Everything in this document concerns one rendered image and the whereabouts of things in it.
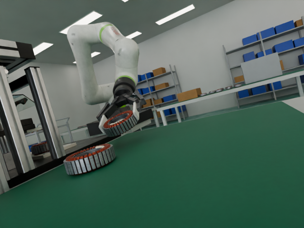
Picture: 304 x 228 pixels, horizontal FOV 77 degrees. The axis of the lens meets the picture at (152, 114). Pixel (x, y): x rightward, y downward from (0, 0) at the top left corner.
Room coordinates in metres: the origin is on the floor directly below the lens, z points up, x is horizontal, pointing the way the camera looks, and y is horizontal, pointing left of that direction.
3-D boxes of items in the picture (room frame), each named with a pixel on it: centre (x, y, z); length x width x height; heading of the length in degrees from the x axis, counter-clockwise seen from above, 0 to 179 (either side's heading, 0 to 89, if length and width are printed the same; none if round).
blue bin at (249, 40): (5.84, -3.42, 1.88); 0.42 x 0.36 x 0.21; 154
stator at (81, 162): (0.44, 0.16, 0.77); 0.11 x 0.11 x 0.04
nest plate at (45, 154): (0.76, 0.44, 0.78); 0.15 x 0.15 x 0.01; 64
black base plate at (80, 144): (0.80, 0.55, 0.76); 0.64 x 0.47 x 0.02; 64
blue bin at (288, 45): (5.50, -4.10, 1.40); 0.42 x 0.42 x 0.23; 64
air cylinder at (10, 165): (0.63, 0.50, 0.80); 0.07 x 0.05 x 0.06; 64
